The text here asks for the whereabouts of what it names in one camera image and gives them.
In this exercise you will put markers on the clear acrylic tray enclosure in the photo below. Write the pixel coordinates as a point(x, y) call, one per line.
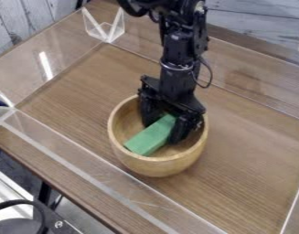
point(67, 79)

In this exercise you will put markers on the green rectangular block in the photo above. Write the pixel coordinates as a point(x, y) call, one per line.
point(151, 138)

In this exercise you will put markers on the black metal base plate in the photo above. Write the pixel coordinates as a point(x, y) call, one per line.
point(48, 222)

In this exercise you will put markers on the black table leg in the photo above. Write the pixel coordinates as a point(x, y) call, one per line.
point(44, 193)

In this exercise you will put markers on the brown wooden bowl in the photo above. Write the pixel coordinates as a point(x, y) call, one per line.
point(167, 161)

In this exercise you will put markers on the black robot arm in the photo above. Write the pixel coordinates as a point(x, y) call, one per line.
point(182, 19)

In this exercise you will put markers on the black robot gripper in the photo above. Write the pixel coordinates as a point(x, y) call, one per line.
point(170, 94)

